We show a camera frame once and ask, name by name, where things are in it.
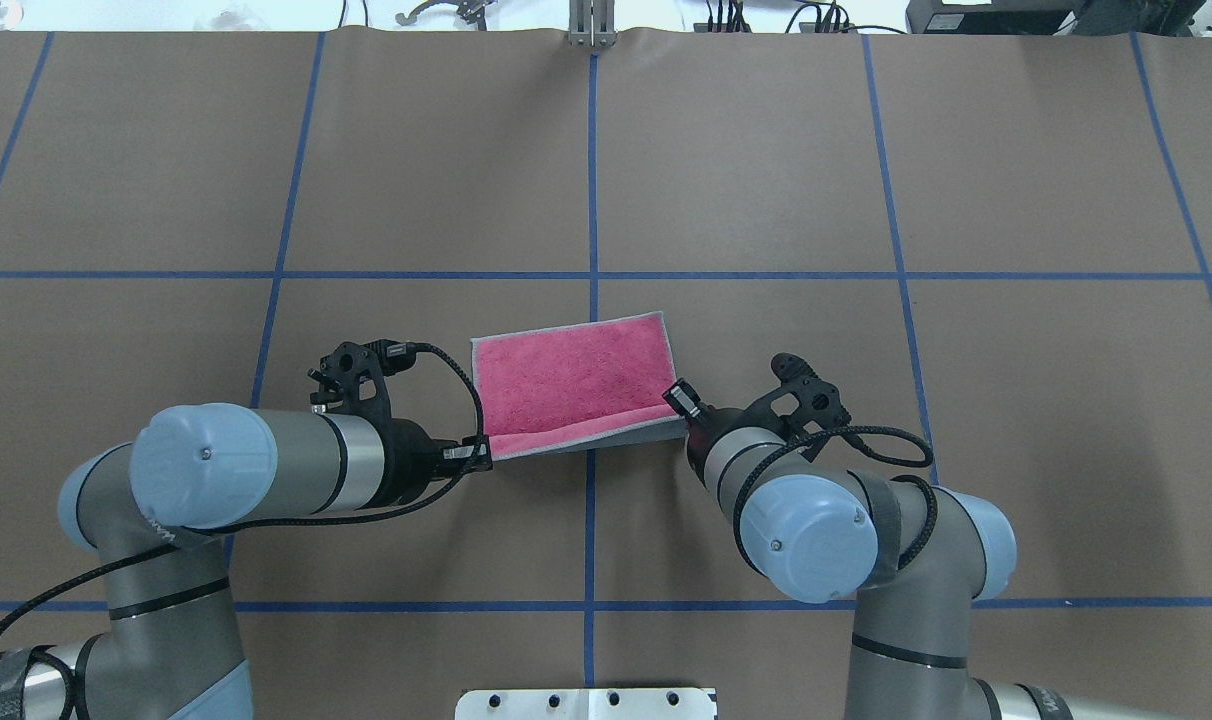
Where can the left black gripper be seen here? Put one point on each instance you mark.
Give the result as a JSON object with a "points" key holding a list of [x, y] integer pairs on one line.
{"points": [[412, 462]]}

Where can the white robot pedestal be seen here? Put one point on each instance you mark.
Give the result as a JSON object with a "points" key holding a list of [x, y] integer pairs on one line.
{"points": [[589, 703]]}

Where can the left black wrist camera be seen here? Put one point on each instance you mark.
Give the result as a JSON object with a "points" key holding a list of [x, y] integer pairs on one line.
{"points": [[352, 379]]}

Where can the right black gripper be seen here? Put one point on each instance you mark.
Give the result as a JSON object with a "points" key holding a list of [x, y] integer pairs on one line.
{"points": [[699, 440]]}

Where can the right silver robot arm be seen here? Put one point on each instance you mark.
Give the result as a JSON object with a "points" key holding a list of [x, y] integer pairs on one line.
{"points": [[825, 508]]}

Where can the black box white label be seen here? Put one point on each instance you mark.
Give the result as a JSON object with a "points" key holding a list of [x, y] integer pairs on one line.
{"points": [[1007, 18]]}

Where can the aluminium frame post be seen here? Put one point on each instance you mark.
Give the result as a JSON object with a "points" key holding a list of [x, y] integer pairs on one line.
{"points": [[591, 24]]}

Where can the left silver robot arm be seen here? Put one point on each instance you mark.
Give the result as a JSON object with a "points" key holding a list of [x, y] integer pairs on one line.
{"points": [[156, 512]]}

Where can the pink towel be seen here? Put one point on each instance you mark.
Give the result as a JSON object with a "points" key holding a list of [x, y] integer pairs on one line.
{"points": [[573, 388]]}

